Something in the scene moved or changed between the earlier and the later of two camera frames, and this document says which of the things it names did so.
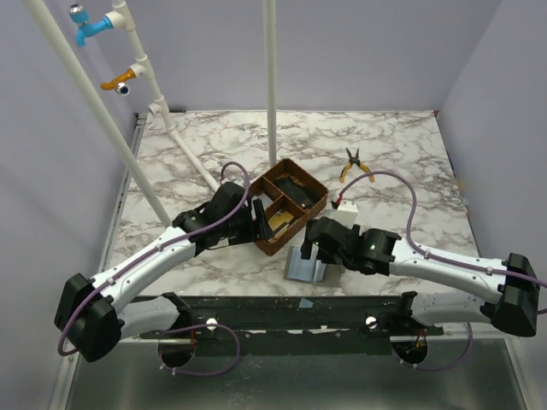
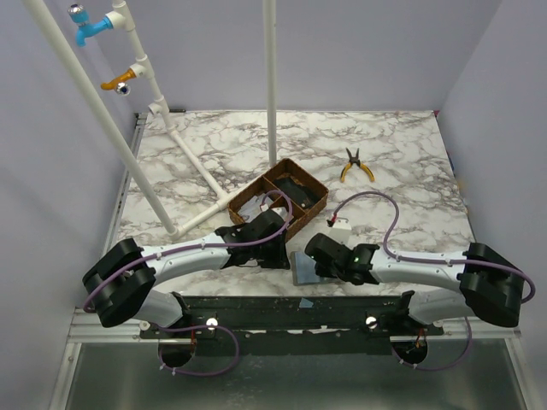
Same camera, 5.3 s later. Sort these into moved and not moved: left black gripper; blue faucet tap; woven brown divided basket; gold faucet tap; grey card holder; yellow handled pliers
Moved: grey card holder; left black gripper
Not moved: woven brown divided basket; gold faucet tap; yellow handled pliers; blue faucet tap
